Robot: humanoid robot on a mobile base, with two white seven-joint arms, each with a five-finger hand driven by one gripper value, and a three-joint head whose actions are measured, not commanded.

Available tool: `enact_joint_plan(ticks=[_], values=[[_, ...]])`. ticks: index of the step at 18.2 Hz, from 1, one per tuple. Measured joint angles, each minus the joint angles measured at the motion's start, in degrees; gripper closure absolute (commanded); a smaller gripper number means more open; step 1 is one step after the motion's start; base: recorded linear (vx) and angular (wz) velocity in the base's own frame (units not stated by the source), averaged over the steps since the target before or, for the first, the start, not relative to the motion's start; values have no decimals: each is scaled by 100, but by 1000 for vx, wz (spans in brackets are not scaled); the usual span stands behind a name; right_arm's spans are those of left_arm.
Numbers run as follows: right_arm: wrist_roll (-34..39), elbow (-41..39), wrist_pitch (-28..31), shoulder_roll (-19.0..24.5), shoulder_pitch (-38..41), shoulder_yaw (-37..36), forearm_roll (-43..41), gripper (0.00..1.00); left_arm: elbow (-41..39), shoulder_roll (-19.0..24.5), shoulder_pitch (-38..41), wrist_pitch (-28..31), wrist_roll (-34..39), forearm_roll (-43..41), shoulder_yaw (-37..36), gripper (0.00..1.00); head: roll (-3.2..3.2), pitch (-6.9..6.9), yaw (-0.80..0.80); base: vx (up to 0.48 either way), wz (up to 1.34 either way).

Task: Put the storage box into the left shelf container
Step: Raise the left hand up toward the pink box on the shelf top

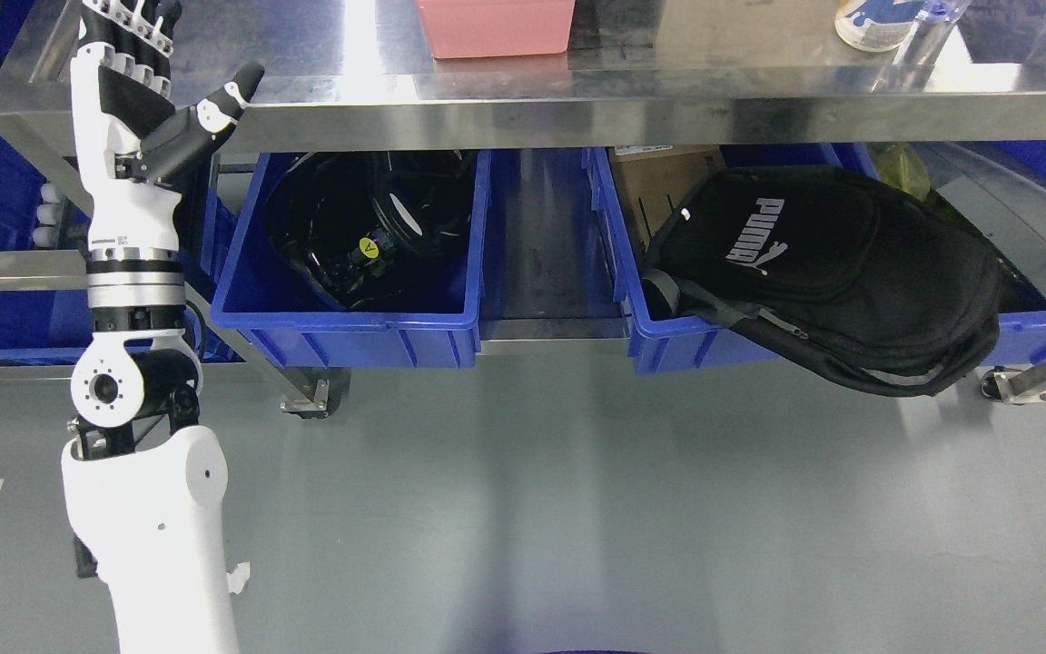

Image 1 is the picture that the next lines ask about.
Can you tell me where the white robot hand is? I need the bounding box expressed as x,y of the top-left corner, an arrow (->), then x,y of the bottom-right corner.
70,1 -> 265,250

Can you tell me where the blue bin far left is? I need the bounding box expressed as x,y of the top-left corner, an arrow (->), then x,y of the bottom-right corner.
0,82 -> 242,366

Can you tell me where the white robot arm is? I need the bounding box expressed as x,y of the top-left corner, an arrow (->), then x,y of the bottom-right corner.
61,1 -> 264,653

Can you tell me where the cardboard box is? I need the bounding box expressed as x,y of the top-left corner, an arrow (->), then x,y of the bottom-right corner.
607,144 -> 725,255

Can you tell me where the clear plastic bottle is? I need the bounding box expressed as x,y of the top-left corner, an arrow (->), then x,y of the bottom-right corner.
890,1 -> 971,66

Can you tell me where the pink storage box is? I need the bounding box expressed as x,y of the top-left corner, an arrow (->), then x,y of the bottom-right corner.
415,1 -> 576,61

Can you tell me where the cart caster wheel right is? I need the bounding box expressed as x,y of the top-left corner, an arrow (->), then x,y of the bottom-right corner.
980,367 -> 1046,406

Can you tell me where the black Puma backpack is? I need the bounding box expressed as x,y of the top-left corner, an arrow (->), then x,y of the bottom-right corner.
640,165 -> 1003,397

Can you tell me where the black helmet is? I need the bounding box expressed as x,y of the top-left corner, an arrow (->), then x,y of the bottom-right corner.
264,149 -> 480,312

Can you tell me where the stainless steel table cart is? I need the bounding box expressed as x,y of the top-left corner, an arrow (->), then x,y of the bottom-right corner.
0,0 -> 1046,421

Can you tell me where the blue bin with backpack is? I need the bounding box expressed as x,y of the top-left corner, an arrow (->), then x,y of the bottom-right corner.
584,144 -> 1046,394

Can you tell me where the blue bin with helmet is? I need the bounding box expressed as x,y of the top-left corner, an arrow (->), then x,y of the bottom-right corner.
212,149 -> 493,369

